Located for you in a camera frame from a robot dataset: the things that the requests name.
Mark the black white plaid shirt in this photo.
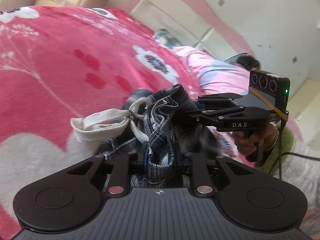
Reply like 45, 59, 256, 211
98, 83, 223, 189

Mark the cream canvas tote bag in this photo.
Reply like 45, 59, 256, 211
70, 97, 152, 142

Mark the operator right hand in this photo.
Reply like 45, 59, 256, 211
232, 123, 278, 156

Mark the person with black hair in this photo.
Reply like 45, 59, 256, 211
236, 55, 261, 72

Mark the pink grey floral duvet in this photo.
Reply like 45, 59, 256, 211
171, 46, 250, 95

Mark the blue checkered pillow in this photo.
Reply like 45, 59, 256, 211
153, 29, 182, 49

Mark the white pink headboard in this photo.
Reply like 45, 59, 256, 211
122, 0, 254, 60

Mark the red floral fleece blanket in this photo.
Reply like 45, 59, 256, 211
1, 6, 319, 239

